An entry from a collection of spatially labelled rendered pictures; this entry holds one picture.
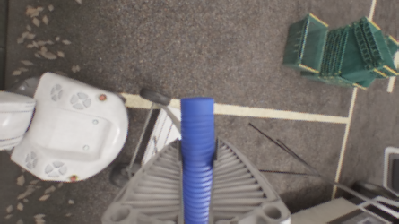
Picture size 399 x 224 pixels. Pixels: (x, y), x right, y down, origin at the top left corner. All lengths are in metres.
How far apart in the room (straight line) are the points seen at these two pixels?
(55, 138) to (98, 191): 0.67
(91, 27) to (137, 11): 0.36
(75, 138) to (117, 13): 0.93
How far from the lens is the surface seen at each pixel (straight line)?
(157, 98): 1.11
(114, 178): 1.34
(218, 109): 1.60
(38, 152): 1.20
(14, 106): 1.10
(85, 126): 1.11
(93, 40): 1.40
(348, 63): 2.33
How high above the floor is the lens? 1.34
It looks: 65 degrees down
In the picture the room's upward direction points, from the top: 106 degrees clockwise
